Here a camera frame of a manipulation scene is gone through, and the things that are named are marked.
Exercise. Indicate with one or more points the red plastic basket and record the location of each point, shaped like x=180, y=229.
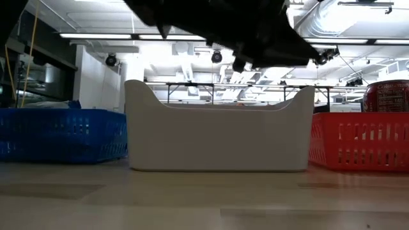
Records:
x=361, y=143

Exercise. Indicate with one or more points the red soda can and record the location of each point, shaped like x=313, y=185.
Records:
x=386, y=96

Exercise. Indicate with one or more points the long ceiling light strip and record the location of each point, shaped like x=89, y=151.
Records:
x=96, y=36

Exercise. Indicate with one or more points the blue plastic basket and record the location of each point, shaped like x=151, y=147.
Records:
x=64, y=137

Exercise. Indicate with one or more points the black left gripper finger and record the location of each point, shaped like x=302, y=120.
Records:
x=287, y=54

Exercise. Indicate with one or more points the black ceiling spotlight cluster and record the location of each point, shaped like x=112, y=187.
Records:
x=327, y=55

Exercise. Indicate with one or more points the silver ceiling air duct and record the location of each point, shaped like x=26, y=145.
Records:
x=319, y=19

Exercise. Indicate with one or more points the white plastic tray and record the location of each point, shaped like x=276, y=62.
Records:
x=217, y=140

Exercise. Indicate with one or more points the black folding table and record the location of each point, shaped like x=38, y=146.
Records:
x=191, y=84
x=306, y=87

